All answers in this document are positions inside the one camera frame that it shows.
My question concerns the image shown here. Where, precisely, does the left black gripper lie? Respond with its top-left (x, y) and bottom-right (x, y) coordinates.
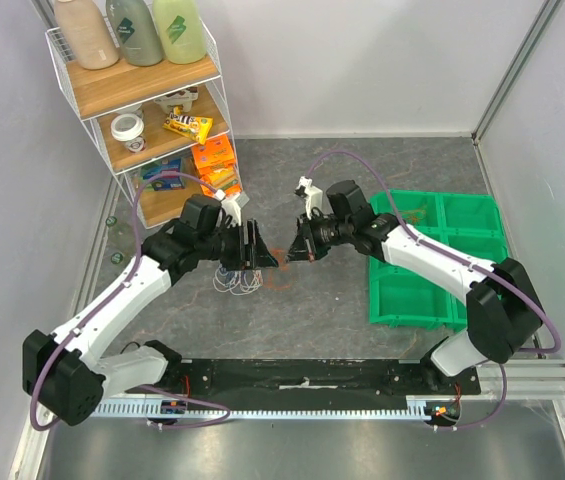
top-left (197, 218), bottom-right (278, 271)

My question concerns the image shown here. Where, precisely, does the orange cable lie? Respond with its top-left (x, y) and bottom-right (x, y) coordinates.
top-left (396, 204), bottom-right (430, 226)
top-left (264, 246), bottom-right (298, 291)

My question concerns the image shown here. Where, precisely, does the white cable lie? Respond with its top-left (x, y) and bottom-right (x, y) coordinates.
top-left (212, 267), bottom-right (265, 296)

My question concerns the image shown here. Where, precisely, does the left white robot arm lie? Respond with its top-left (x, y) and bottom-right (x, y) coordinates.
top-left (22, 194), bottom-right (278, 431)

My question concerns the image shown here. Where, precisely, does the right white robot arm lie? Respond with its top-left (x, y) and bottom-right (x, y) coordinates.
top-left (286, 177), bottom-right (545, 394)

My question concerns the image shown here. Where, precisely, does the lower orange snack box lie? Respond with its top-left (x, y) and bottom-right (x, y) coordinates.
top-left (200, 165), bottom-right (242, 196)

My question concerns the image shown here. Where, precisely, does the orange snack box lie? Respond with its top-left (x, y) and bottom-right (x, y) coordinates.
top-left (191, 134), bottom-right (236, 175)
top-left (200, 165), bottom-right (242, 196)

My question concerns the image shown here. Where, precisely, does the top orange snack box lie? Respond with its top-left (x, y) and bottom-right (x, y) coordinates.
top-left (191, 134), bottom-right (236, 175)

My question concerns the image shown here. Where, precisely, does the blue snack package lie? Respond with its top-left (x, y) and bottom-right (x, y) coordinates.
top-left (140, 156), bottom-right (186, 192)

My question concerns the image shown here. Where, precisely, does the yellow candy bag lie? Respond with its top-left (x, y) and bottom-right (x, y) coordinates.
top-left (163, 106), bottom-right (213, 145)

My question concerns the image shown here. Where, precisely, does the green compartment bin tray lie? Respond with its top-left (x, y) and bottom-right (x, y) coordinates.
top-left (369, 190), bottom-right (509, 332)

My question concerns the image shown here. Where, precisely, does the chobani yogurt pack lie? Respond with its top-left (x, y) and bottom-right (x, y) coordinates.
top-left (153, 86), bottom-right (199, 114)

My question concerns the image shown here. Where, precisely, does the white lidded paper cup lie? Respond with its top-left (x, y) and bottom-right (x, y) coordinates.
top-left (110, 113), bottom-right (146, 153)

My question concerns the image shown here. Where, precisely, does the light green bottle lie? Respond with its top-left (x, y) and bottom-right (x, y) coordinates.
top-left (152, 0), bottom-right (207, 65)

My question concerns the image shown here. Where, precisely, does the grey green bottle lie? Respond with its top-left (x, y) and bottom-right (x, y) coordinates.
top-left (105, 0), bottom-right (164, 67)

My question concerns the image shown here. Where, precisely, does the beige bottle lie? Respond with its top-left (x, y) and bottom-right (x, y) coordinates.
top-left (54, 0), bottom-right (119, 70)

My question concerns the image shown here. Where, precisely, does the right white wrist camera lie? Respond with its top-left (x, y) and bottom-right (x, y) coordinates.
top-left (294, 176), bottom-right (323, 220)

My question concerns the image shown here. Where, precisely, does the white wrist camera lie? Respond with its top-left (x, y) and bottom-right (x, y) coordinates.
top-left (213, 189), bottom-right (249, 226)
top-left (294, 176), bottom-right (323, 220)

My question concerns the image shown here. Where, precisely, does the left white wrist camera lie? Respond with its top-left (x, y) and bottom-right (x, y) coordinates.
top-left (213, 189), bottom-right (249, 226)

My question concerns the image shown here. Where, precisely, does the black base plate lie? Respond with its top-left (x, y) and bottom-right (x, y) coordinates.
top-left (156, 358), bottom-right (481, 398)

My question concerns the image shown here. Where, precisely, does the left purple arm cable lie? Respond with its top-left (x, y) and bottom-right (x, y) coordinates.
top-left (29, 171), bottom-right (232, 431)

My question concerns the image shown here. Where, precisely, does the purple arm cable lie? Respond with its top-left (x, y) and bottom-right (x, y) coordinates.
top-left (299, 149), bottom-right (562, 431)
top-left (29, 171), bottom-right (232, 431)

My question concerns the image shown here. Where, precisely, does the white wire wooden shelf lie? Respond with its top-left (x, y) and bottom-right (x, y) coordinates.
top-left (46, 28), bottom-right (234, 201)

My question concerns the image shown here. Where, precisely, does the grey slotted cable duct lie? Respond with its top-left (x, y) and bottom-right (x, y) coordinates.
top-left (91, 394), bottom-right (441, 421)

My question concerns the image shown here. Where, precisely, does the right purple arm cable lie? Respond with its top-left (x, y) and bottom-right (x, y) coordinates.
top-left (299, 149), bottom-right (562, 431)

